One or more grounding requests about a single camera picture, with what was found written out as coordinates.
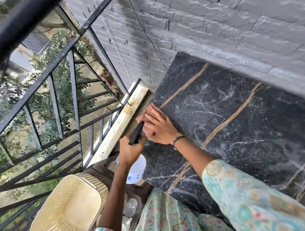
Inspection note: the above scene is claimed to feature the person's right hand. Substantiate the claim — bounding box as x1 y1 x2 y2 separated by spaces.
144 113 183 146

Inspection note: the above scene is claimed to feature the person's left hand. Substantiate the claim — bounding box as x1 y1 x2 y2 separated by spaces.
118 131 147 167

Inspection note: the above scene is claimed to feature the white spray bottle black head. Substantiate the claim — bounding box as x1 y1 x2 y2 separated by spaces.
115 121 147 185

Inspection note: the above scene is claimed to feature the brown checked cloth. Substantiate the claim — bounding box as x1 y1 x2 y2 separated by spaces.
136 102 166 141

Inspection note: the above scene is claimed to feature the clear drinking glass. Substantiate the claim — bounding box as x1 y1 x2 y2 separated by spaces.
123 198 138 217

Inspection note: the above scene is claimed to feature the white mug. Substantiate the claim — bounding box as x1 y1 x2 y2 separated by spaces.
121 216 133 231

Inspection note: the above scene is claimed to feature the person's left forearm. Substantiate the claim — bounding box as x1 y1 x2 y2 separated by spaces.
98 162 129 229

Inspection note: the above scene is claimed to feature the person's right forearm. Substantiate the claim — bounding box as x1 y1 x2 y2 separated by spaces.
176 138 216 176

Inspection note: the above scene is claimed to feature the black marble table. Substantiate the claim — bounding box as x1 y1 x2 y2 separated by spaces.
140 52 305 229

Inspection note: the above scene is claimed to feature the white concrete ledge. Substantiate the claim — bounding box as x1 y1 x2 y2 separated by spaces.
83 82 149 167

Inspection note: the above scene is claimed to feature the dark brown plastic stool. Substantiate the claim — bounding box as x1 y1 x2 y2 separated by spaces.
83 152 154 231

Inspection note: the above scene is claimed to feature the cream plastic basket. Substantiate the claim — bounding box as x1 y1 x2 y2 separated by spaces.
30 173 110 231

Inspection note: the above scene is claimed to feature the green leafy tree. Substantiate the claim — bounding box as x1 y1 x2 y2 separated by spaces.
0 0 119 231

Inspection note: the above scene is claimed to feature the grey louvred vent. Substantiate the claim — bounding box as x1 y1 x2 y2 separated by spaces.
21 28 52 55

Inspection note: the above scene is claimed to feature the black metal railing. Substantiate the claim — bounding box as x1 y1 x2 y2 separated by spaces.
0 0 142 231

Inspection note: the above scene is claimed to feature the black bead bracelet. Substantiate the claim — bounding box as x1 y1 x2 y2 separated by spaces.
172 135 186 147

